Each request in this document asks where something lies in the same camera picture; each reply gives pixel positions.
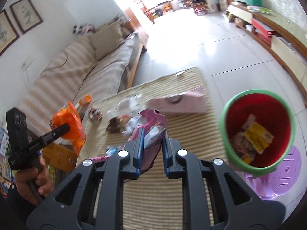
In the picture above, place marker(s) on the purple plastic stool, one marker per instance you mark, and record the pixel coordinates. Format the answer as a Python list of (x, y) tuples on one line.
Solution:
[(279, 182)]

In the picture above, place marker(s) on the person left hand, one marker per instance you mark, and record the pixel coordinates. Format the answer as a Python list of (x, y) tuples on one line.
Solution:
[(30, 182)]

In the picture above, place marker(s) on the orange cardboard box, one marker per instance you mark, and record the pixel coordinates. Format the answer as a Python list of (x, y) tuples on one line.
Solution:
[(59, 157)]

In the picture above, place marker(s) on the red green trash bucket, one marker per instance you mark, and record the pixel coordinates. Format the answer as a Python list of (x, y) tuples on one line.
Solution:
[(273, 113)]

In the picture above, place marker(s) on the yellow white carton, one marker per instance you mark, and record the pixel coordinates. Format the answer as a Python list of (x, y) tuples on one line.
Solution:
[(258, 136)]

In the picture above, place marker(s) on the pink paper box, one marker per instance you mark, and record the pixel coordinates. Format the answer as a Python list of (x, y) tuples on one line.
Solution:
[(189, 102)]

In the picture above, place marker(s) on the orange snack wrapper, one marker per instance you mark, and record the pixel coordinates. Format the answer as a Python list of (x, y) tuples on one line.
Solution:
[(76, 134)]

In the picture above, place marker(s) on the curved wooden tv cabinet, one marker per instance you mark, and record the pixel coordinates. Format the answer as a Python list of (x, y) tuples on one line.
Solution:
[(284, 40)]

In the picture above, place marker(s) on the brown crumpled wrapper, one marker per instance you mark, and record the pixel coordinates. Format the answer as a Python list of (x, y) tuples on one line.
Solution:
[(116, 125)]

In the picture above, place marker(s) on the beige sofa cushion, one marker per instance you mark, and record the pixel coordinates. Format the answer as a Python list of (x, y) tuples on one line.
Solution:
[(107, 40)]

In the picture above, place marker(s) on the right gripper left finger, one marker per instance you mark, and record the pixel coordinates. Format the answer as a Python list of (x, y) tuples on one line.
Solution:
[(91, 197)]

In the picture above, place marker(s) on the striped beige sofa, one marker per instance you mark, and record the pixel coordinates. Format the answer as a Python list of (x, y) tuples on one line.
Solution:
[(75, 73)]

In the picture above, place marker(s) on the orange capped bottle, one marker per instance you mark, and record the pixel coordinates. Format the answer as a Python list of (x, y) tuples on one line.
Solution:
[(83, 104)]

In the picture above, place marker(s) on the pink snack bag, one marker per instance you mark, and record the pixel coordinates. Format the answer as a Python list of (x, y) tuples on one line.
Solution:
[(154, 124)]

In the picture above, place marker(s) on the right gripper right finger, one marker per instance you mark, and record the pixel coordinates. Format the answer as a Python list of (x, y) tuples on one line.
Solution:
[(214, 196)]

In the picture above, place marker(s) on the plush toy on sofa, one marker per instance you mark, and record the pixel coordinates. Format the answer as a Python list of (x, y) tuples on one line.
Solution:
[(80, 30)]

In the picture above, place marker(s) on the framed wall picture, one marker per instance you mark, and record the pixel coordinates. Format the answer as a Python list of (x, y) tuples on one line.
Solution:
[(26, 15), (8, 34)]

